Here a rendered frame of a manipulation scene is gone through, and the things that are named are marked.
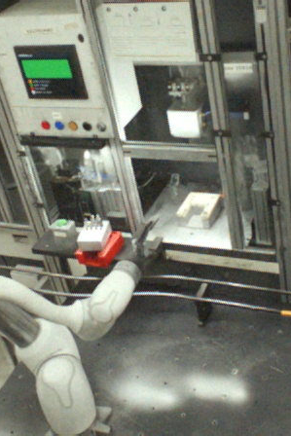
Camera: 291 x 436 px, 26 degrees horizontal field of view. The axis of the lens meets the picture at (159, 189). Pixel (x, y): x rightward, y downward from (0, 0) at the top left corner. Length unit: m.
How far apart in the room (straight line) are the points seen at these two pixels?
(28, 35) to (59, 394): 1.19
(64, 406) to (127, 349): 0.45
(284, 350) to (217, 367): 0.24
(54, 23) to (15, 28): 0.17
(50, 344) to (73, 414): 0.24
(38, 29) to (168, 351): 1.23
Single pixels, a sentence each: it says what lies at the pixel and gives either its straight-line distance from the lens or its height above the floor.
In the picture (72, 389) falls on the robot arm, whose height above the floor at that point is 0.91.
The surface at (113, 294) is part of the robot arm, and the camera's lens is 1.92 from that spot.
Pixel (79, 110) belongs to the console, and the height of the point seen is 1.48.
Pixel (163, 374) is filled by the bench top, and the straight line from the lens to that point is 2.33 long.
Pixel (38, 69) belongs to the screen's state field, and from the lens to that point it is 2.31.
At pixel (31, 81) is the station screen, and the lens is 2.35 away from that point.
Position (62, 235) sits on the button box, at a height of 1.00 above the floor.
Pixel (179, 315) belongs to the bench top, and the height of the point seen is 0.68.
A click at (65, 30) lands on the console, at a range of 2.21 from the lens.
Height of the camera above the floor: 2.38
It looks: 31 degrees down
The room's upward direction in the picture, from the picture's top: 12 degrees counter-clockwise
